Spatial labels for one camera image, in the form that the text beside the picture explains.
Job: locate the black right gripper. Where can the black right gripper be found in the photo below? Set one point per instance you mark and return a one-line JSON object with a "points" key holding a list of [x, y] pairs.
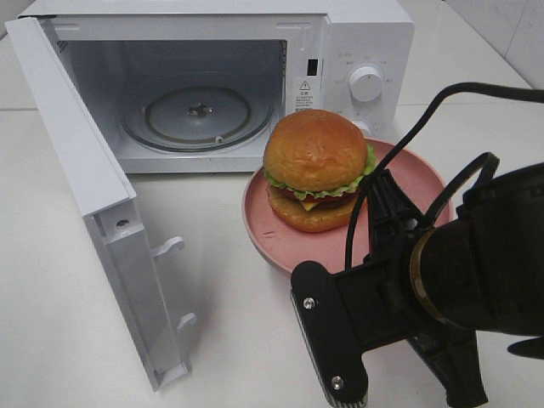
{"points": [[409, 287]]}

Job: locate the burger with lettuce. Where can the burger with lettuce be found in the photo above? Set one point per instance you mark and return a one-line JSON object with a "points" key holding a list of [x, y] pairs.
{"points": [[314, 163]]}

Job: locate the white microwave door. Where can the white microwave door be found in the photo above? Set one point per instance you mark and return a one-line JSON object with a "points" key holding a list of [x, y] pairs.
{"points": [[78, 100]]}

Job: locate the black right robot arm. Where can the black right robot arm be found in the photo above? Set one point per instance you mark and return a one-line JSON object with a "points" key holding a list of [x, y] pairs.
{"points": [[501, 220]]}

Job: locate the lower white timer knob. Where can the lower white timer knob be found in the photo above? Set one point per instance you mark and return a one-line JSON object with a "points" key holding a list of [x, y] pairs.
{"points": [[365, 128]]}

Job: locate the upper white power knob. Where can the upper white power knob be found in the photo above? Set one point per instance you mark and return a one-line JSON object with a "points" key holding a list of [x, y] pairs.
{"points": [[365, 83]]}

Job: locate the white warning label sticker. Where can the white warning label sticker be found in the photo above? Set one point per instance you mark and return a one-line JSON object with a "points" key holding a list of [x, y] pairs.
{"points": [[304, 88]]}

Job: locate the glass microwave turntable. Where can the glass microwave turntable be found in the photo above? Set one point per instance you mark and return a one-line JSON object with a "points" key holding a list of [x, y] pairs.
{"points": [[198, 111]]}

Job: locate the white microwave oven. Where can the white microwave oven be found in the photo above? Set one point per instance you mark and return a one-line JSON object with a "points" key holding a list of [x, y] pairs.
{"points": [[273, 41]]}

